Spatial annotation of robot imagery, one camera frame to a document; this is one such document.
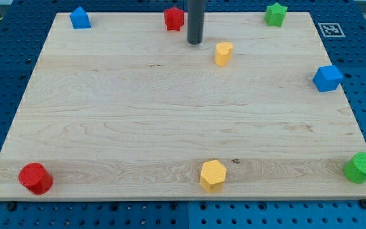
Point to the yellow heart block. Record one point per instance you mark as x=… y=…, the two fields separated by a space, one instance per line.
x=223 y=53

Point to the green star block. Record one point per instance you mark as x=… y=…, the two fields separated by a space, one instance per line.
x=275 y=14

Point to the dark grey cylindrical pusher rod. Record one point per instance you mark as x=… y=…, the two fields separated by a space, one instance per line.
x=195 y=10

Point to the light wooden board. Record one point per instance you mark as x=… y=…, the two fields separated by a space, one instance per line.
x=127 y=110

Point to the red cylinder block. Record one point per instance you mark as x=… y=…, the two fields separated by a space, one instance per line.
x=35 y=178

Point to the blue cube block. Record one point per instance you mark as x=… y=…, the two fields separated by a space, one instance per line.
x=327 y=78

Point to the green cylinder block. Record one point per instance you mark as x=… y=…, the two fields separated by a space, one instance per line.
x=355 y=168

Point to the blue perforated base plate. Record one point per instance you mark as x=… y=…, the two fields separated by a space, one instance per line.
x=23 y=31

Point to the blue pentagon block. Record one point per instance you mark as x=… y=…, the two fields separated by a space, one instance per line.
x=79 y=19

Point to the yellow hexagon block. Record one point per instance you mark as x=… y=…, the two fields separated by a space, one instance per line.
x=212 y=176

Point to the red star block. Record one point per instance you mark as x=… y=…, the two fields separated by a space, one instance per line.
x=174 y=18

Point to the white fiducial marker tag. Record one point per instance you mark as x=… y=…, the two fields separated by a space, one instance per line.
x=331 y=30

